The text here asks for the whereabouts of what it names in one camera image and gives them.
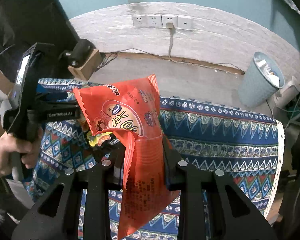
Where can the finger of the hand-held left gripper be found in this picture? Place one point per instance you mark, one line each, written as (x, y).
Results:
(55, 97)

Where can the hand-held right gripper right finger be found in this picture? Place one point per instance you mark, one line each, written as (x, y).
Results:
(171, 172)

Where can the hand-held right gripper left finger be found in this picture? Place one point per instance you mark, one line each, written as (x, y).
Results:
(97, 192)

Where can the black yellow-label snack packet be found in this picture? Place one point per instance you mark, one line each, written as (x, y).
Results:
(100, 140)

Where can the red snack packet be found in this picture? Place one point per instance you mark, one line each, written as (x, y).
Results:
(140, 120)

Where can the person's left forearm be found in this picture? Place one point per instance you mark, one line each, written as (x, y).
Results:
(5, 197)

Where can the person's left hand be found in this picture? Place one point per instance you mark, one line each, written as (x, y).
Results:
(2, 155)

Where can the wooden block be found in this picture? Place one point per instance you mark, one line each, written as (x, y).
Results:
(88, 65)

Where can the blue patterned tablecloth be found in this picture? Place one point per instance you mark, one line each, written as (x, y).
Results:
(227, 142)

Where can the black monitor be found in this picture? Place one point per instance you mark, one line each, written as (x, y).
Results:
(27, 10)

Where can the light blue trash bin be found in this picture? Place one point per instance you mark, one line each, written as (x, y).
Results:
(260, 85)

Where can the white plastic container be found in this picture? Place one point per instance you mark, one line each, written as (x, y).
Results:
(287, 92)

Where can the white wall socket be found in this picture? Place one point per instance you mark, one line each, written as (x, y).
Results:
(185, 23)
(153, 21)
(166, 18)
(139, 21)

